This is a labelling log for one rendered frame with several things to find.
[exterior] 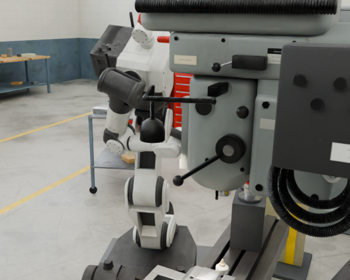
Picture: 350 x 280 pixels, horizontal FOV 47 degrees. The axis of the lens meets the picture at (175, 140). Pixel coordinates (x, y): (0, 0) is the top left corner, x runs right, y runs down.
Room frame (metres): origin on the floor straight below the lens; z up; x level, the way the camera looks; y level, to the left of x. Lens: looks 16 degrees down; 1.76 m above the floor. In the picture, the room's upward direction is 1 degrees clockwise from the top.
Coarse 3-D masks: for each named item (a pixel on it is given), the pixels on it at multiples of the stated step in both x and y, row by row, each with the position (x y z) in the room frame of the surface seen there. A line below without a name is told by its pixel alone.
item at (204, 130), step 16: (192, 80) 1.04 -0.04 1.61; (208, 80) 1.01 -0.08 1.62; (224, 80) 0.99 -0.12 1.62; (240, 80) 0.98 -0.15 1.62; (256, 80) 0.99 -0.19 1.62; (192, 96) 1.03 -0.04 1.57; (224, 96) 0.98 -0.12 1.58; (240, 96) 0.97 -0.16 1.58; (256, 96) 0.97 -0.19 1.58; (192, 112) 1.03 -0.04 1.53; (208, 112) 1.00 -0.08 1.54; (224, 112) 0.99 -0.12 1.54; (192, 128) 1.03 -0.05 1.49; (208, 128) 1.00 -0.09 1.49; (224, 128) 0.99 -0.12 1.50; (240, 128) 0.97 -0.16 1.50; (192, 144) 1.03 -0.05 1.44; (208, 144) 1.00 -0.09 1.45; (192, 160) 1.03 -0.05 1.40; (240, 160) 0.97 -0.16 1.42; (192, 176) 1.05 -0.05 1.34; (208, 176) 1.01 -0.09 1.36; (224, 176) 0.99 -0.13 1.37; (240, 176) 0.97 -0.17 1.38
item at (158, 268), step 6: (156, 270) 1.12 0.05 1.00; (162, 270) 1.12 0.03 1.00; (168, 270) 1.12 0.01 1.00; (150, 276) 1.09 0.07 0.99; (156, 276) 1.09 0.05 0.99; (162, 276) 1.09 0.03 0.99; (168, 276) 1.09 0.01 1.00; (174, 276) 1.09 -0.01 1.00; (180, 276) 1.09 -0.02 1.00; (228, 276) 1.04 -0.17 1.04
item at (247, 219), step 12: (240, 192) 1.44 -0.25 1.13; (240, 204) 1.37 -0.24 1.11; (252, 204) 1.36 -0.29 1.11; (264, 204) 1.37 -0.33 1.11; (240, 216) 1.37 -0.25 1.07; (252, 216) 1.35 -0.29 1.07; (240, 228) 1.36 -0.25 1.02; (252, 228) 1.35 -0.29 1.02; (240, 240) 1.36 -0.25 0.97; (252, 240) 1.35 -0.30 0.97
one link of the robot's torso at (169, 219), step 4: (168, 216) 2.00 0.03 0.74; (172, 216) 2.00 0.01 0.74; (164, 220) 2.00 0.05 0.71; (168, 220) 1.99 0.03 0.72; (172, 220) 1.96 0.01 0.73; (168, 224) 1.91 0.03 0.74; (172, 224) 1.93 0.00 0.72; (136, 228) 1.88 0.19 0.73; (168, 228) 1.87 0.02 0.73; (172, 228) 1.90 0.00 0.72; (168, 232) 1.85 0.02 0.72; (172, 232) 1.90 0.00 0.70; (168, 236) 1.84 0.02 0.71; (172, 236) 1.90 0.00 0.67; (168, 240) 1.83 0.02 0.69; (172, 240) 1.90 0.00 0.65; (168, 244) 1.84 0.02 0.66
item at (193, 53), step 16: (176, 32) 1.03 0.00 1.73; (192, 32) 1.02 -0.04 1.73; (176, 48) 1.02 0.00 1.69; (192, 48) 1.00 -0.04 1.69; (208, 48) 0.98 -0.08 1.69; (224, 48) 0.97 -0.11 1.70; (240, 48) 0.95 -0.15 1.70; (256, 48) 0.93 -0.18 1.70; (272, 48) 0.92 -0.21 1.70; (176, 64) 1.02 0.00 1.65; (192, 64) 1.00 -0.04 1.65; (208, 64) 0.98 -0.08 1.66; (272, 64) 0.92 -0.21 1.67
